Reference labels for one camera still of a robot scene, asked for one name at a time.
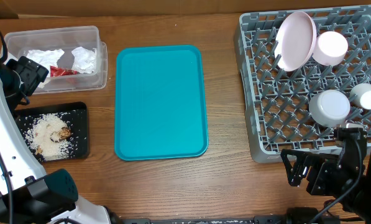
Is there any red candy wrapper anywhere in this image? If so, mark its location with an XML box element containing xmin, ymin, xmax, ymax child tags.
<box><xmin>50</xmin><ymin>66</ymin><xmax>78</xmax><ymax>77</ymax></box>

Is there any spilled rice pile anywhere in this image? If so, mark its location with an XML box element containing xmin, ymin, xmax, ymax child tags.
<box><xmin>24</xmin><ymin>113</ymin><xmax>78</xmax><ymax>161</ymax></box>

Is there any white paper napkin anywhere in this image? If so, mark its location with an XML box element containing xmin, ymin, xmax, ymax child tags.
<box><xmin>26</xmin><ymin>49</ymin><xmax>65</xmax><ymax>88</ymax></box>

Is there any grey bowl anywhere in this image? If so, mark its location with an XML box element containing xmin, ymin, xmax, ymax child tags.
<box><xmin>309</xmin><ymin>90</ymin><xmax>350</xmax><ymax>128</ymax></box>

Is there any teal plastic serving tray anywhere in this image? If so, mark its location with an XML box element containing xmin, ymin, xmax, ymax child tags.
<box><xmin>114</xmin><ymin>45</ymin><xmax>209</xmax><ymax>161</ymax></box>

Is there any brown food scrap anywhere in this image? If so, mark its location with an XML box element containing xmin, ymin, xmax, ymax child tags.
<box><xmin>50</xmin><ymin>127</ymin><xmax>72</xmax><ymax>142</ymax></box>

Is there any small white plate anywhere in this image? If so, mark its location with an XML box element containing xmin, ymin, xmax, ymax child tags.
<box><xmin>312</xmin><ymin>31</ymin><xmax>349</xmax><ymax>66</ymax></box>

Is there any clear plastic storage bin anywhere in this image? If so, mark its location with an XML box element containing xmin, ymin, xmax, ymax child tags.
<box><xmin>4</xmin><ymin>26</ymin><xmax>108</xmax><ymax>94</ymax></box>

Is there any white paper cup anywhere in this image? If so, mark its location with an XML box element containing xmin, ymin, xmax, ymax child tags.
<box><xmin>350</xmin><ymin>83</ymin><xmax>371</xmax><ymax>110</ymax></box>

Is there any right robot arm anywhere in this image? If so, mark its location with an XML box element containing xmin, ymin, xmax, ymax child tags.
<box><xmin>281</xmin><ymin>124</ymin><xmax>371</xmax><ymax>223</ymax></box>

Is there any large white plate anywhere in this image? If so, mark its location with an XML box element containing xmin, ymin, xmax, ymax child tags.
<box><xmin>274</xmin><ymin>11</ymin><xmax>317</xmax><ymax>72</ymax></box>

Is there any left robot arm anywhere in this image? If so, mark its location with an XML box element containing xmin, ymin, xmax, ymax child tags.
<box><xmin>0</xmin><ymin>43</ymin><xmax>121</xmax><ymax>223</ymax></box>

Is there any black plastic tray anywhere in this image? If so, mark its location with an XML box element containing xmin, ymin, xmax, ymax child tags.
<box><xmin>15</xmin><ymin>102</ymin><xmax>89</xmax><ymax>162</ymax></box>

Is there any grey dishwasher rack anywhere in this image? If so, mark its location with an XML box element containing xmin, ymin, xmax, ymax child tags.
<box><xmin>234</xmin><ymin>5</ymin><xmax>371</xmax><ymax>163</ymax></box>

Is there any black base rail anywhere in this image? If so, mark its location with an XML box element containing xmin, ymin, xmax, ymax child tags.
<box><xmin>116</xmin><ymin>207</ymin><xmax>341</xmax><ymax>224</ymax></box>

